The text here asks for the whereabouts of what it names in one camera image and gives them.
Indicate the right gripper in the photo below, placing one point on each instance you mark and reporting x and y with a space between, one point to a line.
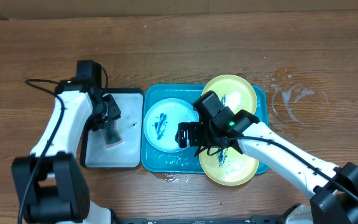
186 134

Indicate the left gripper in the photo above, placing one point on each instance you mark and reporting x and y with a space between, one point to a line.
115 112

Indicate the green and pink sponge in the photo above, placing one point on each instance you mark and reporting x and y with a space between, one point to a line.
112 135

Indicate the light blue plate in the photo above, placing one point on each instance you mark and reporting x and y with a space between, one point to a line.
161 123

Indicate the yellow plate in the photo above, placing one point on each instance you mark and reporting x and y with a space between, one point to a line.
228 167
234 92

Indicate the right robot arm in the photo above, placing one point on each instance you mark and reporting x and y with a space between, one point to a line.
331 190

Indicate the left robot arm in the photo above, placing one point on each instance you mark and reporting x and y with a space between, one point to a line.
49 182

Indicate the black soapy water tray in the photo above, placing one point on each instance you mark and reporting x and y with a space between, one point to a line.
125 153

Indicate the teal plastic tray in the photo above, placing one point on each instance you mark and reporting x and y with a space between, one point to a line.
184 161

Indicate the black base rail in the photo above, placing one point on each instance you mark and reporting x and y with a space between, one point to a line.
255 219

